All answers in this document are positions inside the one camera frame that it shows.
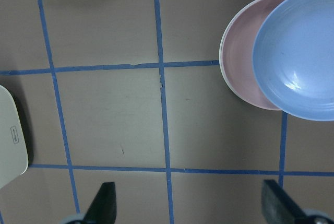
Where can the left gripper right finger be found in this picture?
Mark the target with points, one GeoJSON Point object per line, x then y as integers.
{"type": "Point", "coordinates": [278, 207]}

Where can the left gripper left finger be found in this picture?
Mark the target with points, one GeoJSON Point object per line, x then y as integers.
{"type": "Point", "coordinates": [103, 206]}

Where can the blue plate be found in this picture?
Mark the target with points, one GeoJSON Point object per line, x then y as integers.
{"type": "Point", "coordinates": [293, 58]}

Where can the pink plate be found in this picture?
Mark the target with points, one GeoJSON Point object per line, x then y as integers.
{"type": "Point", "coordinates": [238, 49]}

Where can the white toaster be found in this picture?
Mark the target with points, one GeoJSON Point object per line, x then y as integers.
{"type": "Point", "coordinates": [14, 155]}

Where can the cream white plate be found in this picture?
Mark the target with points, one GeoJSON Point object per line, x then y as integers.
{"type": "Point", "coordinates": [221, 50]}

